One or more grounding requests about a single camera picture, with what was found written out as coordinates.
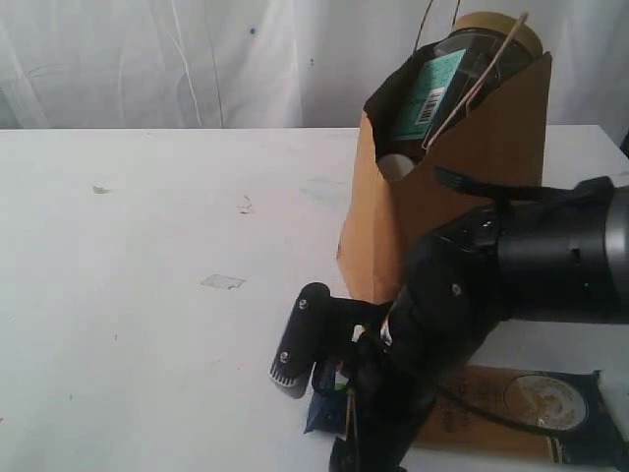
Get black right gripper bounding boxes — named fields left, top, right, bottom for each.
left=325, top=299, right=442, bottom=471

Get spaghetti packet dark blue ends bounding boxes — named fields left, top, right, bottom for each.
left=305, top=361, right=628, bottom=471

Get yellow spice bottle white cap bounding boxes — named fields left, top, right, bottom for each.
left=376, top=153, right=416, bottom=182

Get large brown paper bag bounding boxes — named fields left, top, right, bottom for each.
left=336, top=40, right=552, bottom=303

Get nut jar with gold lid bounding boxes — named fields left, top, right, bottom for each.
left=390, top=12, right=544, bottom=147

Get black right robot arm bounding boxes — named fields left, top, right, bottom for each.
left=329, top=168, right=628, bottom=471

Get clear tape piece on table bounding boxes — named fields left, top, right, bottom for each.
left=200, top=273, right=246, bottom=290

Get small white paper scrap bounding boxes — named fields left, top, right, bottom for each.
left=238, top=195, right=255, bottom=215

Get white backdrop curtain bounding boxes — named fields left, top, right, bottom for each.
left=1, top=1, right=628, bottom=141

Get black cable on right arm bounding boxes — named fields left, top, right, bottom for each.
left=431, top=378, right=556, bottom=434

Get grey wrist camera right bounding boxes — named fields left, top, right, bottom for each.
left=269, top=282, right=331, bottom=399

